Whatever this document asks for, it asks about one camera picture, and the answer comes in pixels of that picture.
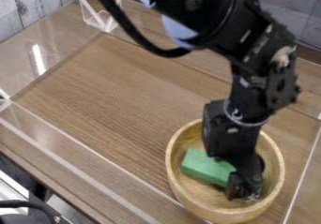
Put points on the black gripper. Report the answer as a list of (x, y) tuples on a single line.
[(232, 143)]

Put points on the green rectangular block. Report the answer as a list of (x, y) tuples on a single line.
[(206, 168)]

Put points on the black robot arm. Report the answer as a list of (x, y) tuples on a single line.
[(237, 29)]

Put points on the round wooden bowl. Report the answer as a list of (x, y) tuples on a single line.
[(204, 198)]

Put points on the black metal bracket with screw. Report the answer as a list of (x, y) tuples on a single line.
[(39, 215)]

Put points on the clear acrylic corner bracket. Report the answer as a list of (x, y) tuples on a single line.
[(98, 19)]

